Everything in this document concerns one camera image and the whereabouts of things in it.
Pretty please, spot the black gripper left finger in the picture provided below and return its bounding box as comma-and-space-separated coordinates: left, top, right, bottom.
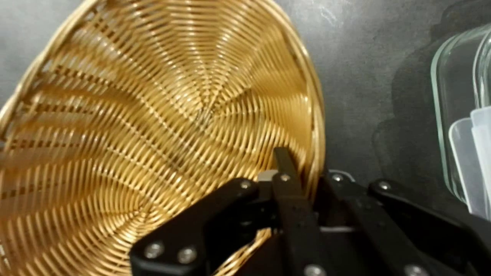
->
129, 146, 330, 276

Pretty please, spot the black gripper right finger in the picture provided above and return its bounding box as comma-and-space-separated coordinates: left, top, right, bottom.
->
315, 171, 491, 276

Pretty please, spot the woven wicker bowl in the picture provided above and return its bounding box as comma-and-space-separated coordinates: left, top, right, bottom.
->
0, 0, 328, 276

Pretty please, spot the clear plastic lunch box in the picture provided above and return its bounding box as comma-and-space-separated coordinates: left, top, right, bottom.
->
428, 22, 491, 223

